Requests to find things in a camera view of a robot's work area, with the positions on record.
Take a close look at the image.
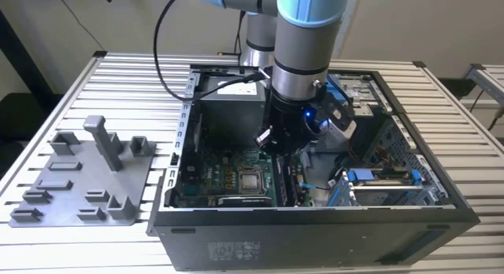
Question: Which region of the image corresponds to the blue RAM stick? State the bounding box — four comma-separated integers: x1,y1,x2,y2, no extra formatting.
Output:
276,155,292,206

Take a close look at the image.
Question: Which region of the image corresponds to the green motherboard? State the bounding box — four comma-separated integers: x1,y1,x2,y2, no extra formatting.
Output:
172,146,316,208

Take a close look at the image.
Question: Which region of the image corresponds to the black slanted frame bar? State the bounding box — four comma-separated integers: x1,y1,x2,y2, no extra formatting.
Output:
0,9,54,94

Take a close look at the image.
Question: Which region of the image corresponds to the grey plastic parts rack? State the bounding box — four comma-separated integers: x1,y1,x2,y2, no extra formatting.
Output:
6,116,158,229

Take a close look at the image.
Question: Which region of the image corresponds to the silver CPU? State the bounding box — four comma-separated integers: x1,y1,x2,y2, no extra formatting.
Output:
240,172,264,195

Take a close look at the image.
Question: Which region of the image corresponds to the hard disk in blue carrier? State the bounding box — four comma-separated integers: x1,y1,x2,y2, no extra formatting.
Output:
341,167,424,207

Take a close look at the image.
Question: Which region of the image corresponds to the black graphics card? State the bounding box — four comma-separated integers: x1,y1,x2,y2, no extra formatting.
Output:
216,195,274,208

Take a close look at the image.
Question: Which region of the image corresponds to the grey metal drive cage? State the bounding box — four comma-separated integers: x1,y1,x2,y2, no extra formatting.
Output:
326,73,389,152

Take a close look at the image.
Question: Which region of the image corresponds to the black box beyond table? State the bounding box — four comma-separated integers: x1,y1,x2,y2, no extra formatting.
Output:
438,77,476,100

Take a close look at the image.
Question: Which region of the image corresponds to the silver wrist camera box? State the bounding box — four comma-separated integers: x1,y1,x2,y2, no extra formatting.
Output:
314,92,357,139

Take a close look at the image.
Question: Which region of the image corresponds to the aluminium slat side table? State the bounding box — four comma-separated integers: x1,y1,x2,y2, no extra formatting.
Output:
460,63,504,109

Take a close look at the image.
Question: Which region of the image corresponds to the grey power supply unit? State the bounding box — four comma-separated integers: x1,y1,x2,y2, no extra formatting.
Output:
194,76,272,148

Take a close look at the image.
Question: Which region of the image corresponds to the black open PC case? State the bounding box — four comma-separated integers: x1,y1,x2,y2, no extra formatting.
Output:
145,63,481,272

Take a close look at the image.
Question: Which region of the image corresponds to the black chair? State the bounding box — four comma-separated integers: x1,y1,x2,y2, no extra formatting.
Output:
0,92,64,156

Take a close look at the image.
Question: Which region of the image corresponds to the blue plastic drive bay latch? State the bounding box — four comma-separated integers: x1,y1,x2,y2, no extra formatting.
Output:
326,76,349,105

